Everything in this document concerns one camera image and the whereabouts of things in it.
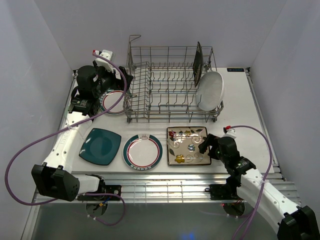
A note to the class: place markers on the black floral square plate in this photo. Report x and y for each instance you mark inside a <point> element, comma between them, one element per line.
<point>198,64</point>

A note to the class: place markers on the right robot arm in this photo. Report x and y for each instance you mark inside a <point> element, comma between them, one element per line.
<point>289,220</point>

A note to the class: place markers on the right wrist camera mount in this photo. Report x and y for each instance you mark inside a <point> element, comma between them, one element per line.
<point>229,132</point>

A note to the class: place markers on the right corner logo sticker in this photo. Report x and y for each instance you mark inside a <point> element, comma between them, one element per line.
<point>235,70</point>

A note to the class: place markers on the white oval plate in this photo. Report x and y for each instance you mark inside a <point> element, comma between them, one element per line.
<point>211,91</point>

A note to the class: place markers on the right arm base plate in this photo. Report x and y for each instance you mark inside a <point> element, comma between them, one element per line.
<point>220,192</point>

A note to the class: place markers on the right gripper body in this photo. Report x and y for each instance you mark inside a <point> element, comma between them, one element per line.
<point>212,140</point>

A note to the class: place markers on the mint green plate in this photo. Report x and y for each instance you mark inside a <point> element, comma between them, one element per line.
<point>65,113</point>

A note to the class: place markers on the striped rim plate front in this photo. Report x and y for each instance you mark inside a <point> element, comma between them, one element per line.
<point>142,152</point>

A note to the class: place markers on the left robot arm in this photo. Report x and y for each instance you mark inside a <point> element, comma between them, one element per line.
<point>53,178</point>

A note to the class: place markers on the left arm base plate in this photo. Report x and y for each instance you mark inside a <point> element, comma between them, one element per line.
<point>107,193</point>

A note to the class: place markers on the beige floral square plate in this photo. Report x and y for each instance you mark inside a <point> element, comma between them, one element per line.
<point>183,146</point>

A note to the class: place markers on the grey wire dish rack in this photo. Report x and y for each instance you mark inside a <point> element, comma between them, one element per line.
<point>163,87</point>

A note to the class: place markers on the teal square plate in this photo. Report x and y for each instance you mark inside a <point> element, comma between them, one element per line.
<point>100,147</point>

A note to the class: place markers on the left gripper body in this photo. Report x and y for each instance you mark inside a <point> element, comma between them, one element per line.
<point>108,80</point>

